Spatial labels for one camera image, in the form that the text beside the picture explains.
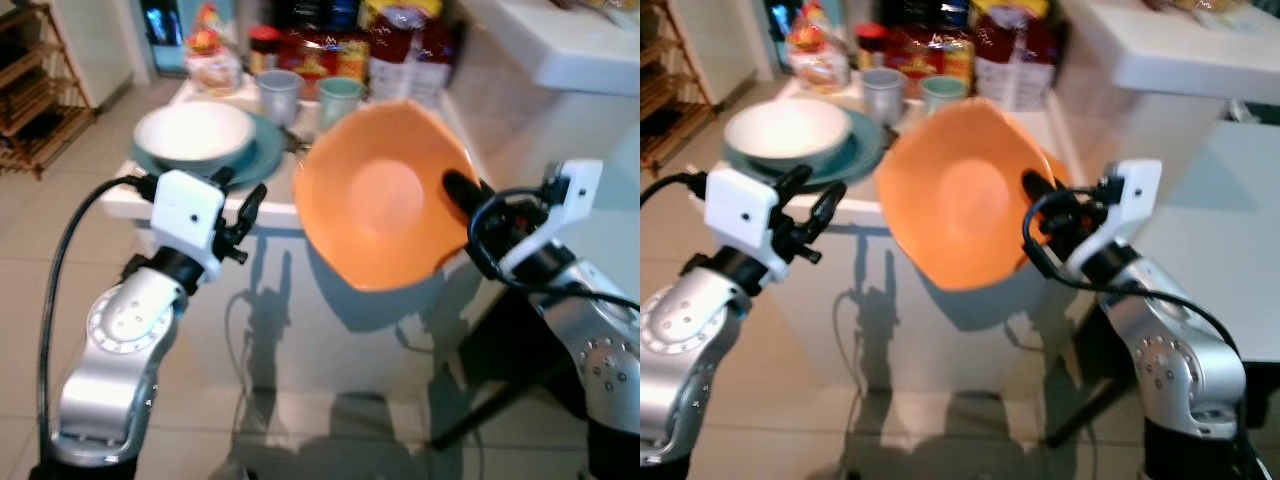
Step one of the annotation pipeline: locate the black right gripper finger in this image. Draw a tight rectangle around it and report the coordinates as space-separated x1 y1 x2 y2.
1021 168 1070 217
442 169 493 217

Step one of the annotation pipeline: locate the large orange bowl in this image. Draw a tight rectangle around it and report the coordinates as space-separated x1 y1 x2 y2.
874 96 1073 294
292 99 480 294

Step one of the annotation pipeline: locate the teal plate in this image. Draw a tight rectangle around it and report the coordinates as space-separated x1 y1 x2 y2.
721 107 887 187
129 110 287 192

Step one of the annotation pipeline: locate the white bowl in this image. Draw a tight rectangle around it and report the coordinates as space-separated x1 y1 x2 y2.
723 97 852 167
133 100 257 167

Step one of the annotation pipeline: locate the grey cup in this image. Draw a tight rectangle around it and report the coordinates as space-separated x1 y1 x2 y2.
861 67 909 127
256 69 304 127

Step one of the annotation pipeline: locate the clear snack bag red print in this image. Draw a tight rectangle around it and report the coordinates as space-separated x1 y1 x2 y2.
184 4 244 98
784 3 852 97

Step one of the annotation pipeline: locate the white table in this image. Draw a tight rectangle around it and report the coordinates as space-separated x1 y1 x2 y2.
98 74 521 403
690 72 1101 403

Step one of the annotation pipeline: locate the red white food bag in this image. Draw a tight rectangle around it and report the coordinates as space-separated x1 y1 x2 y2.
971 4 1058 112
367 4 457 107

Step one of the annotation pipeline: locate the jar with red lid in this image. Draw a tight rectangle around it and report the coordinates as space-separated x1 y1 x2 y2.
247 24 282 77
854 21 890 73

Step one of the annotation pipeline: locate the pale teal cup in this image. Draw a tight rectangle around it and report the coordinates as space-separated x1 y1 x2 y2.
919 74 970 117
317 76 365 133

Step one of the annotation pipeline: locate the wooden shelf rack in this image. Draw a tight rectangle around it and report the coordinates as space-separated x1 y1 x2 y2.
640 0 703 173
0 0 98 182

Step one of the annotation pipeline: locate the dark glass door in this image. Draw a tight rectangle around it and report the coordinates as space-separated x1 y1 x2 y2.
764 0 803 53
138 0 203 77

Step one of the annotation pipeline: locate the red yellow food package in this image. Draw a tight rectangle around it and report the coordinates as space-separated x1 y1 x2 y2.
275 24 372 99
884 24 977 97

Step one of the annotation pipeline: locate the white counter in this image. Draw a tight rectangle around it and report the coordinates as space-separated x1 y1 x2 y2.
465 0 641 98
1058 0 1280 107

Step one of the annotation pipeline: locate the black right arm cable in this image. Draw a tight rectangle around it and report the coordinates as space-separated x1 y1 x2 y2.
1021 186 1243 353
466 186 641 313

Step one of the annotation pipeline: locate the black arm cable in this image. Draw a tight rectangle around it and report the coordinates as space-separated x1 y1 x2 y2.
466 186 641 313
640 169 709 213
36 174 156 446
1021 186 1243 353

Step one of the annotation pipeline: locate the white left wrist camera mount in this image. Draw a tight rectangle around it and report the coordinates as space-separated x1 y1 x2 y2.
150 169 227 283
703 167 782 283

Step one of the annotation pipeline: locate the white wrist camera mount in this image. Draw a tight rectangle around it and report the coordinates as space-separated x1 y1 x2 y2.
498 159 605 283
703 167 782 283
150 169 227 283
1064 158 1164 283

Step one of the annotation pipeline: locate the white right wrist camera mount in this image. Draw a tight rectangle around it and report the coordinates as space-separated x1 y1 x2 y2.
498 159 605 283
1064 158 1164 283

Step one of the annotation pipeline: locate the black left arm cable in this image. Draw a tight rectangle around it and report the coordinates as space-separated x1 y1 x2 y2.
36 174 156 446
640 169 709 213

